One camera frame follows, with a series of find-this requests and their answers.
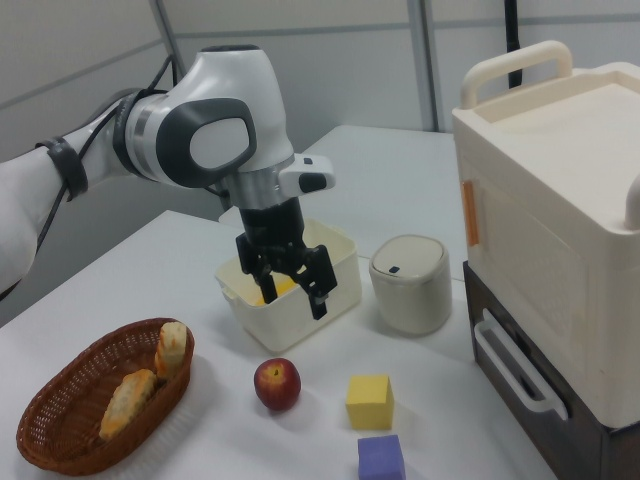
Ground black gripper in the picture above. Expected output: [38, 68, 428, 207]
[235, 195, 338, 322]

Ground thick white bread piece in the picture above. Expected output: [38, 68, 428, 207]
[153, 321, 189, 382]

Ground bread loaf in basket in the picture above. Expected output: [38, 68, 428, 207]
[98, 368, 159, 441]

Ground brown wicker basket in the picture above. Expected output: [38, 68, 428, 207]
[15, 317, 196, 477]

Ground yellow item inside container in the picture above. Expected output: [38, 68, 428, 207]
[251, 278, 297, 307]

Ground white square plastic container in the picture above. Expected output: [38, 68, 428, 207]
[214, 216, 363, 353]

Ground red apple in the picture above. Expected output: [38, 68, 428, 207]
[253, 356, 303, 413]

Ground small cream trash bin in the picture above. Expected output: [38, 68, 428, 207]
[368, 234, 454, 338]

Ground yellow foam cube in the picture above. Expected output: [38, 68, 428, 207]
[344, 373, 396, 431]

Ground purple foam cube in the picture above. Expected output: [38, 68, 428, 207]
[356, 434, 405, 480]

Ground large cream plastic cabinet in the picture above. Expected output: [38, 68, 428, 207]
[451, 40, 640, 429]

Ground dark brown drawer unit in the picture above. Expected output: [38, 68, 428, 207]
[462, 260, 640, 480]

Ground black pole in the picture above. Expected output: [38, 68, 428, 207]
[500, 0, 524, 90]

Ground orange cabinet door handle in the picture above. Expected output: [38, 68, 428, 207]
[461, 180, 483, 248]

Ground white drawer handle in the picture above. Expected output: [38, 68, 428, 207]
[472, 320, 570, 422]

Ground grey cable strap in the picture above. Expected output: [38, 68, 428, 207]
[33, 136, 90, 202]

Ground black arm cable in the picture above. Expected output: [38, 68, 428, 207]
[0, 54, 236, 301]

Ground grey partition post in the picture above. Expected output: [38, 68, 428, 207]
[408, 0, 448, 134]

